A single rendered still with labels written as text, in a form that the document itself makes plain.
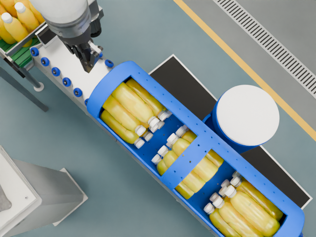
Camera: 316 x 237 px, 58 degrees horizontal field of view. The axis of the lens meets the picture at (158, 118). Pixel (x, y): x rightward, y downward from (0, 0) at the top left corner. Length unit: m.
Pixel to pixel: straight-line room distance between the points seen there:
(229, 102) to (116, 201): 1.27
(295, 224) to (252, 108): 0.50
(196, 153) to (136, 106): 0.28
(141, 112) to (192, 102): 1.17
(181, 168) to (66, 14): 0.67
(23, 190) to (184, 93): 1.39
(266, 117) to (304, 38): 1.70
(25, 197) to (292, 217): 0.99
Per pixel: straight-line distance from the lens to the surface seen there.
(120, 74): 1.09
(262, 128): 1.31
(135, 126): 1.12
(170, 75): 2.26
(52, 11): 0.53
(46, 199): 1.49
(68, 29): 0.59
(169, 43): 2.56
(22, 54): 1.61
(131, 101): 1.08
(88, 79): 1.43
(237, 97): 1.32
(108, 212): 2.24
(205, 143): 1.03
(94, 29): 1.92
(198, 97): 2.23
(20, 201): 1.28
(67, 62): 1.49
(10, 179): 1.30
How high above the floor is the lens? 2.22
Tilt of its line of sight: 75 degrees down
